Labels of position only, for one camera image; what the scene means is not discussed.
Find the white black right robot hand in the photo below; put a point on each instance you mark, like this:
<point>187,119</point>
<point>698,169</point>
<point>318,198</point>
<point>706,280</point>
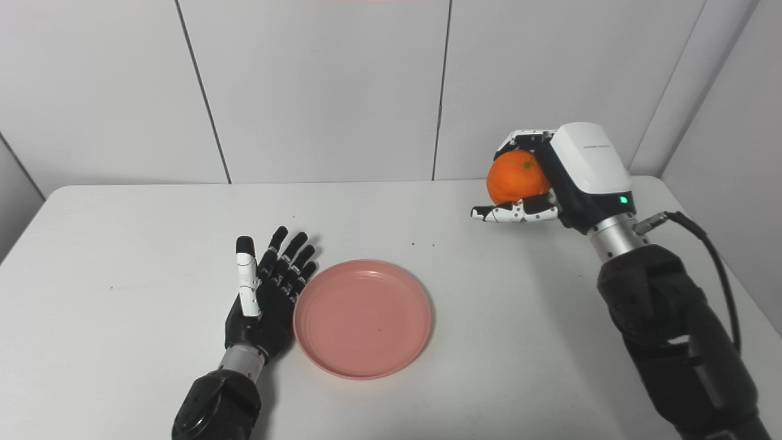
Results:
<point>589,171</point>

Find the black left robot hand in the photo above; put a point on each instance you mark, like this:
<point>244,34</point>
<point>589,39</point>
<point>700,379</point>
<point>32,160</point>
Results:
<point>269,311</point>

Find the orange fruit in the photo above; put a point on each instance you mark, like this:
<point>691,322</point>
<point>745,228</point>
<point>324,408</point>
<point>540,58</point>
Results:
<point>516,177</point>

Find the pink plastic plate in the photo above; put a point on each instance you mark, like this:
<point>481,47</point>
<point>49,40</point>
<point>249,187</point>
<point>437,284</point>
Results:
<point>363,319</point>

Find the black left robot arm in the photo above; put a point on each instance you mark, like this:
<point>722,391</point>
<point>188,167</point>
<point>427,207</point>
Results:
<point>217,403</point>

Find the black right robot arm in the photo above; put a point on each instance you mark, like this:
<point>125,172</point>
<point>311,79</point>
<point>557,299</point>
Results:
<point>678,342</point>

